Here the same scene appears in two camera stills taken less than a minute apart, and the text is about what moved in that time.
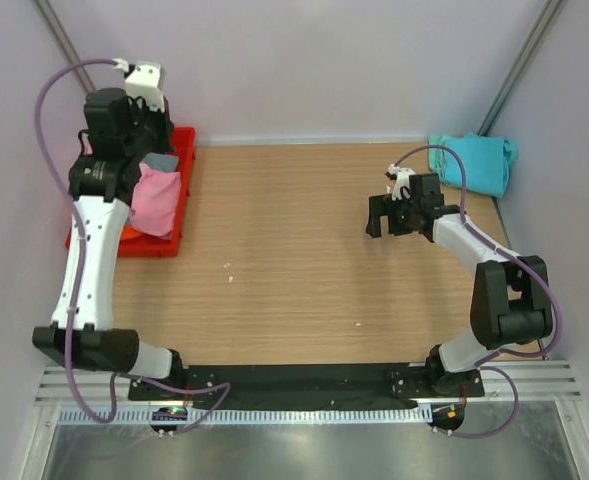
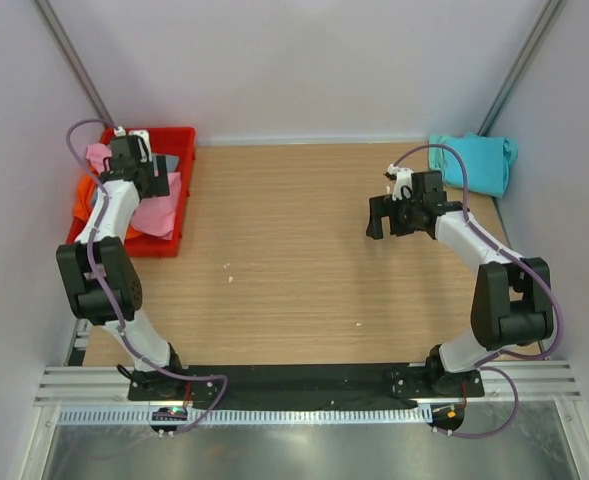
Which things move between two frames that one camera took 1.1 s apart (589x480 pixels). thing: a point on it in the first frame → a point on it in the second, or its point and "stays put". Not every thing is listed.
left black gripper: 139,107 → 158,184
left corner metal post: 64,43 stays put
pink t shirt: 156,199 stays put
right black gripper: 383,205 stays put
